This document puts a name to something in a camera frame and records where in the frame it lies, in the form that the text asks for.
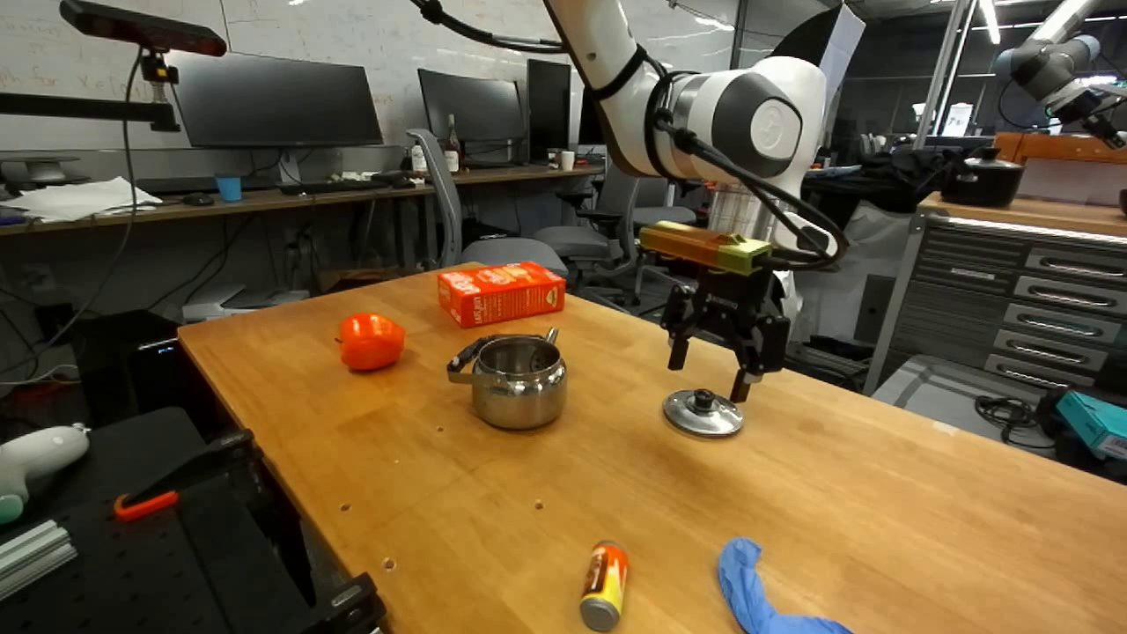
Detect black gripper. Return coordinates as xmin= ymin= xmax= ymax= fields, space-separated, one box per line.
xmin=661 ymin=267 xmax=796 ymax=408

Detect silver teapot lid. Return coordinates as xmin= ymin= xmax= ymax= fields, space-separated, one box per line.
xmin=661 ymin=386 xmax=748 ymax=439

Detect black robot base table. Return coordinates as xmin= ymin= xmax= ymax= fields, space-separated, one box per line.
xmin=0 ymin=400 xmax=391 ymax=634

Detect silver metal teapot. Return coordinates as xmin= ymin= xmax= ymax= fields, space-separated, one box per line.
xmin=444 ymin=327 xmax=572 ymax=434

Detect dark office chair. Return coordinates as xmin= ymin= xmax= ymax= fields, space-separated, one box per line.
xmin=531 ymin=169 xmax=701 ymax=308

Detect orange cracker box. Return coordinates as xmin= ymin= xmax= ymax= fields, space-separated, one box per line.
xmin=432 ymin=258 xmax=572 ymax=331

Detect grey office chair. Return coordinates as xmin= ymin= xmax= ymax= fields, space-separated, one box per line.
xmin=404 ymin=123 xmax=573 ymax=281

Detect blue cloth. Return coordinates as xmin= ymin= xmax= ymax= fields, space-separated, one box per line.
xmin=717 ymin=535 xmax=855 ymax=634

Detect grey drawer cabinet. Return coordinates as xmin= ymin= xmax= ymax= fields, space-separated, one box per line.
xmin=862 ymin=189 xmax=1127 ymax=408

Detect black pot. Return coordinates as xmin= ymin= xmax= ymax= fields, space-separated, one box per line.
xmin=938 ymin=155 xmax=1028 ymax=211

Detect black white softbox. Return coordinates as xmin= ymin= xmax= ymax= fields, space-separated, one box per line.
xmin=808 ymin=0 xmax=873 ymax=123

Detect dark bottle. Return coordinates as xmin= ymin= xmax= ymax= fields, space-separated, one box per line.
xmin=439 ymin=111 xmax=466 ymax=175

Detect orange-red toy tomato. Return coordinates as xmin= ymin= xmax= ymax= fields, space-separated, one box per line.
xmin=336 ymin=308 xmax=412 ymax=375

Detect black computer monitor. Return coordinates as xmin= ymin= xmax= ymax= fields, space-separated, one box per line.
xmin=416 ymin=65 xmax=530 ymax=169

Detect teal case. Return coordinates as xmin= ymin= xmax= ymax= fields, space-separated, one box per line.
xmin=1052 ymin=386 xmax=1127 ymax=466

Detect wooden crate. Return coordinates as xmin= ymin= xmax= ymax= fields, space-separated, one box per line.
xmin=995 ymin=130 xmax=1127 ymax=211

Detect long wooden desk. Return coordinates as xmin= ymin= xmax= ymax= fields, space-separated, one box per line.
xmin=0 ymin=157 xmax=610 ymax=241

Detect large black monitor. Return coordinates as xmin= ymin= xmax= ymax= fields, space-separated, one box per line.
xmin=172 ymin=57 xmax=389 ymax=155

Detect black computer case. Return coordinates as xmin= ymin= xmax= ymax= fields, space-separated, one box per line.
xmin=66 ymin=306 xmax=187 ymax=430

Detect white papers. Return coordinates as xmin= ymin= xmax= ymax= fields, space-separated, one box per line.
xmin=0 ymin=171 xmax=165 ymax=230

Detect white handheld controller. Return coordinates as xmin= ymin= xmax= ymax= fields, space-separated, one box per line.
xmin=0 ymin=419 xmax=94 ymax=527

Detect yellow wrist camera box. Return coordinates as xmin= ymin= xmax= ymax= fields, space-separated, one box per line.
xmin=637 ymin=218 xmax=774 ymax=281

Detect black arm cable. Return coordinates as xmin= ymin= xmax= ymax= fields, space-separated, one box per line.
xmin=410 ymin=0 xmax=853 ymax=267

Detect black clamp orange handle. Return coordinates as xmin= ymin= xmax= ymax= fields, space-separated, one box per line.
xmin=108 ymin=430 xmax=256 ymax=527

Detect black bar camera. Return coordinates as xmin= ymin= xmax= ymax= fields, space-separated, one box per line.
xmin=61 ymin=0 xmax=230 ymax=61

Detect aluminium extrusion rail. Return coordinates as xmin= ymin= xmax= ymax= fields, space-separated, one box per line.
xmin=0 ymin=517 xmax=81 ymax=607

